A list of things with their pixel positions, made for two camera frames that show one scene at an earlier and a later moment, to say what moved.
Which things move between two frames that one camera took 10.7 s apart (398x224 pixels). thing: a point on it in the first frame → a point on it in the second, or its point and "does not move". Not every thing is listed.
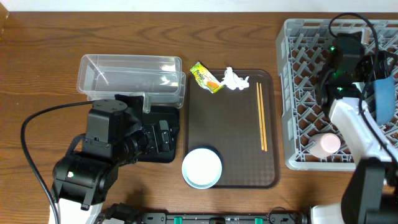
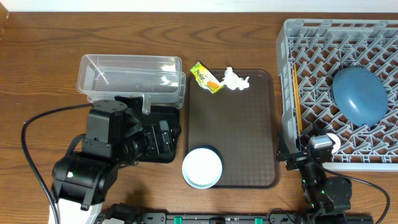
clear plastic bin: (101, 77) does not move
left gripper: (155, 146) does not move
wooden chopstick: (264, 135) → (298, 98)
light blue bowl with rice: (201, 168) does not move
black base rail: (223, 218) does not move
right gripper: (382, 68) → (283, 153)
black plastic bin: (155, 114) does not move
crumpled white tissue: (231, 80) does not move
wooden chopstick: (262, 141) → (296, 102)
